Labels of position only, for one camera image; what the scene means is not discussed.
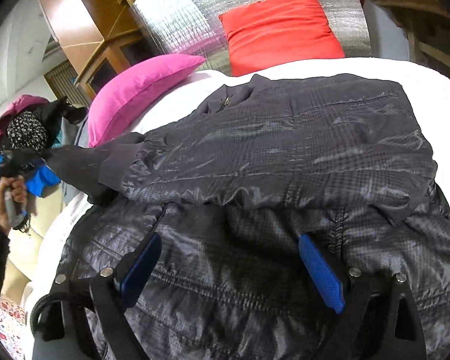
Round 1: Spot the black quilted zip jacket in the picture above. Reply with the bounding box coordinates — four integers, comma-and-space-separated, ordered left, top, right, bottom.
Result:
46, 73, 450, 360

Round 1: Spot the person's left hand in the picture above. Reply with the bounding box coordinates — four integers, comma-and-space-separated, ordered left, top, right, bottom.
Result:
0, 176, 27, 236

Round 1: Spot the black white speckled garment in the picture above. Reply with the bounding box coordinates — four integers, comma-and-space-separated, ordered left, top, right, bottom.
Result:
6, 111, 48, 151

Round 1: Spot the blue jacket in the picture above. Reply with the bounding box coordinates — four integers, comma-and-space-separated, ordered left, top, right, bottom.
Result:
0, 155, 61, 197

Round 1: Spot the maroon garment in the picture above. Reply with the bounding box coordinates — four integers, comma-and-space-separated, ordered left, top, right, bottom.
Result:
0, 94, 49, 139

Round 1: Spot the grey coat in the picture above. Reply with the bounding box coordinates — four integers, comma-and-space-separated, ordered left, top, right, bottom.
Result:
59, 115, 91, 205

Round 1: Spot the cream sofa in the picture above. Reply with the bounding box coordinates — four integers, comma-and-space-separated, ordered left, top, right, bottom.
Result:
0, 184, 67, 304

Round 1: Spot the magenta pillow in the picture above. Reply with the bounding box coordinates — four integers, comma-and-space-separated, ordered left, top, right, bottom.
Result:
88, 54, 206, 147

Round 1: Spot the wooden cabinet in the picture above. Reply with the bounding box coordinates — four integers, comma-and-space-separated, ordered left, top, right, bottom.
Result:
39, 0, 156, 99

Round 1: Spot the silver foil insulation panel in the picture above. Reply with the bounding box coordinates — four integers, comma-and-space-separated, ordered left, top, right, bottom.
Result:
130, 0, 371, 75

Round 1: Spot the white textured bedspread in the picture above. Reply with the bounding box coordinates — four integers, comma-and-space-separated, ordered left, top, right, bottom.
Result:
24, 56, 450, 340

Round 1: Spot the red pillow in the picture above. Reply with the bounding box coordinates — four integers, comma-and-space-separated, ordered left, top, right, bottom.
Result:
219, 0, 345, 77

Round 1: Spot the wooden side table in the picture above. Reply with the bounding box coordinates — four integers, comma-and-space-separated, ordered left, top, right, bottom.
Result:
371, 0, 450, 78

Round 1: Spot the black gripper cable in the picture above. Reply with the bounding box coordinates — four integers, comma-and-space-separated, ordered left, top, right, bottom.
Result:
29, 292, 67, 337

